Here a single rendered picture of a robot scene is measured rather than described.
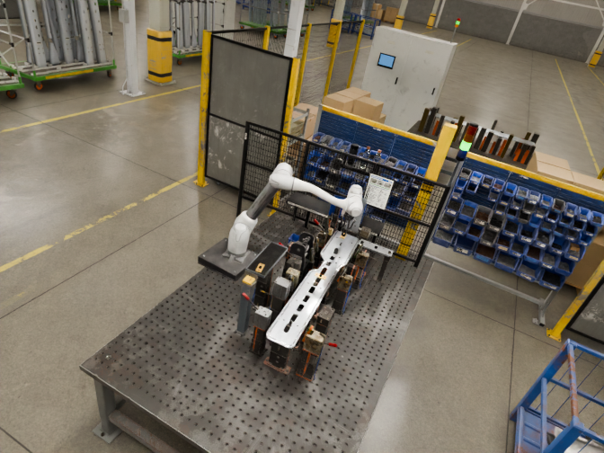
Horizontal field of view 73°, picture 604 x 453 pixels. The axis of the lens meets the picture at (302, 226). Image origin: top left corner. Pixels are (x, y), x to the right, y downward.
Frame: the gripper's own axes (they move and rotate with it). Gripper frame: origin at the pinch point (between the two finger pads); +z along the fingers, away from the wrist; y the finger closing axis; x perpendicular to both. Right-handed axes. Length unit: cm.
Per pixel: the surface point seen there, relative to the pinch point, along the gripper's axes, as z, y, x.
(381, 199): -10, 15, 54
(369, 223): 10.4, 12.3, 44.4
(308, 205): 10, -45, 37
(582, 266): 72, 249, 228
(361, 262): 15.9, 21.0, -7.9
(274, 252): -3, -33, -61
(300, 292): 13, -6, -71
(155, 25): -6, -587, 490
